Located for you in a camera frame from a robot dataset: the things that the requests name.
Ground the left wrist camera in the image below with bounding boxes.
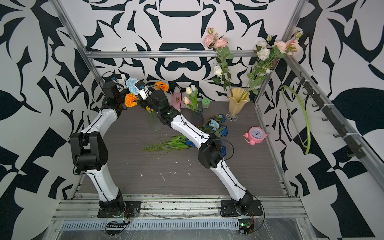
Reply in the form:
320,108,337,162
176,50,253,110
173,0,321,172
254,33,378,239
112,74,127,89

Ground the light blue carnation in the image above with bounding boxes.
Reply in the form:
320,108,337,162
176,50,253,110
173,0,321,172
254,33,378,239
125,78,139,96
198,119,220,135

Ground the tulip bouquet blue white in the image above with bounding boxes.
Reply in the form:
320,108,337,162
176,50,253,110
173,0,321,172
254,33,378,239
183,85,199,113

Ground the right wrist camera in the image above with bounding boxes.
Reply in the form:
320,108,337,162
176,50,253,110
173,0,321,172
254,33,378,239
136,81,151,101

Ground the clear glass vase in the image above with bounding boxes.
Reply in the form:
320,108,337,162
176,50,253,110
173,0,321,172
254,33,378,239
150,112,163,132

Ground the pink and white flower bouquet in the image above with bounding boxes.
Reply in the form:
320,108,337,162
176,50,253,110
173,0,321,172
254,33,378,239
203,28,304,98

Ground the black hook rail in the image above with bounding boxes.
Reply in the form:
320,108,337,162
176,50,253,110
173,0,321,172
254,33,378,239
297,72,367,160

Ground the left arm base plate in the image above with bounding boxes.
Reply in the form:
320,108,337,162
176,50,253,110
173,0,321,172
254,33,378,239
97,201,142,218

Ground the yellow wavy glass vase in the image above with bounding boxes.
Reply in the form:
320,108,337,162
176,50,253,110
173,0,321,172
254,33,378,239
226,88,250,121

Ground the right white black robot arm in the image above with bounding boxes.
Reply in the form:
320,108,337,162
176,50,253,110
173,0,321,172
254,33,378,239
139,89,254,217

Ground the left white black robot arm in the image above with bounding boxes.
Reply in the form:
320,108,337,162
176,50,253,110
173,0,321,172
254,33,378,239
70,82,125,213

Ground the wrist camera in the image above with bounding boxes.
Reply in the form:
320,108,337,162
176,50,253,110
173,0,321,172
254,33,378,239
136,81,151,101
112,74,127,89

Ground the purple glass vase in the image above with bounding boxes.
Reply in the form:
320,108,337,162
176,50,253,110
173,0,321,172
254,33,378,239
191,108,205,126

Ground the green curved hose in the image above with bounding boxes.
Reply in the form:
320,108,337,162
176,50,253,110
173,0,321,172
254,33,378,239
280,84,312,156

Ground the mixed sunflower bouquet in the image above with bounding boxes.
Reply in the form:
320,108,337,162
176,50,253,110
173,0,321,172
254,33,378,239
124,79,170,113

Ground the blue rose low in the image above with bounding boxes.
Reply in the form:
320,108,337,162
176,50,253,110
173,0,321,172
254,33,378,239
221,146,227,157

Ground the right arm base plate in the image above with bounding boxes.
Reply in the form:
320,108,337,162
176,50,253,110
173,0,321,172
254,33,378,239
220,200,264,218

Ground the white teddy bear pink shirt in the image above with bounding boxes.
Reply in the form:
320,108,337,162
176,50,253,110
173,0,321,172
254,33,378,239
171,93,185,110

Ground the pink alarm clock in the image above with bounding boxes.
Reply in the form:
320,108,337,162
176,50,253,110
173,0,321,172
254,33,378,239
244,127,268,146

